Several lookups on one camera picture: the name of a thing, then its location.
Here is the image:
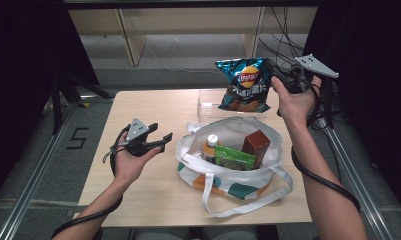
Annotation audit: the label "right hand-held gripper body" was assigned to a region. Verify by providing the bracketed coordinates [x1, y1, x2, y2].
[281, 54, 340, 94]

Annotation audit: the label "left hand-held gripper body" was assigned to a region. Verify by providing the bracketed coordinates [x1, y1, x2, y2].
[126, 118, 159, 158]

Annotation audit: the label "blue chip bag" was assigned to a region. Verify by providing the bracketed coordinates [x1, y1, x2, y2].
[215, 56, 272, 114]

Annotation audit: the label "clear acrylic box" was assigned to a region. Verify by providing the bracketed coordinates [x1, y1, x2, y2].
[197, 89, 267, 123]

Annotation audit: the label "white patterned tote bag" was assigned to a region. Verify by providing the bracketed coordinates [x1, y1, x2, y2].
[175, 116, 294, 218]

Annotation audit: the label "brown carton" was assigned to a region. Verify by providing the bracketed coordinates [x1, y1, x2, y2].
[241, 129, 272, 169]

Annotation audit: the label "green snack packet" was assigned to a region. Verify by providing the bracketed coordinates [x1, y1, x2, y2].
[214, 144, 257, 172]

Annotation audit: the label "person's right hand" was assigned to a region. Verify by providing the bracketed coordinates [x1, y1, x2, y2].
[271, 74, 322, 126]

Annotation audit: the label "person's left hand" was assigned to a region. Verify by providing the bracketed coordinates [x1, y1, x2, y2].
[114, 131, 162, 191]

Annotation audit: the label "black metal stand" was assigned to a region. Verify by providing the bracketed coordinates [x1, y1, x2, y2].
[49, 71, 116, 134]
[316, 74, 336, 129]

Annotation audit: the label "orange bottle with white cap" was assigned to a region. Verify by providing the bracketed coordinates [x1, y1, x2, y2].
[202, 133, 221, 164]

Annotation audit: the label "black curtain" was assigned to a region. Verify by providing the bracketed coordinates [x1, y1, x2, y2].
[299, 0, 401, 221]
[0, 0, 99, 204]

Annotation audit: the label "beige wooden desk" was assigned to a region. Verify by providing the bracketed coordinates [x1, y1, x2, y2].
[67, 6, 319, 67]

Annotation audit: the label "person's legs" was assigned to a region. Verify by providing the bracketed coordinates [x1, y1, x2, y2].
[134, 226, 259, 240]

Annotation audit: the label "bundle of black floor cables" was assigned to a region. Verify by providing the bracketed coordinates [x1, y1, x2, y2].
[257, 6, 306, 68]

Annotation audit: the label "tangle of black cables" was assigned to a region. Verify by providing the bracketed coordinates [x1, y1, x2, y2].
[307, 99, 332, 132]

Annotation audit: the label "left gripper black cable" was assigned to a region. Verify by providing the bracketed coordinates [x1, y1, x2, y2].
[51, 124, 131, 239]

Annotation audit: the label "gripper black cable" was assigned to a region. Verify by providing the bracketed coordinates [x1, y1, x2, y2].
[51, 124, 131, 239]
[289, 78, 362, 213]

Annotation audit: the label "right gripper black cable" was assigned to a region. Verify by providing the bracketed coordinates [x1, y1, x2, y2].
[289, 78, 362, 213]

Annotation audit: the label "aluminium floor rail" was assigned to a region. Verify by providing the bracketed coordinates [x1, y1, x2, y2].
[324, 126, 394, 240]
[0, 103, 79, 240]

